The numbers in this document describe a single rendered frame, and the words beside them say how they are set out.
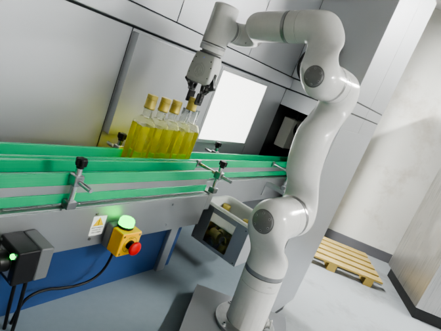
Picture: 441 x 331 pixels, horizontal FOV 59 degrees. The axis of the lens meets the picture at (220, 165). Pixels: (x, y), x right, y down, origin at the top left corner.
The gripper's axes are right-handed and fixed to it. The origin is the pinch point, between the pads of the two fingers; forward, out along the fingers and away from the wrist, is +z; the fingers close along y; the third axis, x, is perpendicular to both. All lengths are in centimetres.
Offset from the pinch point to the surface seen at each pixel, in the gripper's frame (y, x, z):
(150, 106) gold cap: -0.3, -18.4, 5.9
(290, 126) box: -12, 107, 5
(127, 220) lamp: 19, -32, 34
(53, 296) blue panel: 12, -43, 60
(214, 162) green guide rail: 2.2, 23.2, 23.1
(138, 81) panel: -13.5, -14.1, 1.3
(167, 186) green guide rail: 11.9, -12.4, 27.5
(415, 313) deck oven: 92, 296, 131
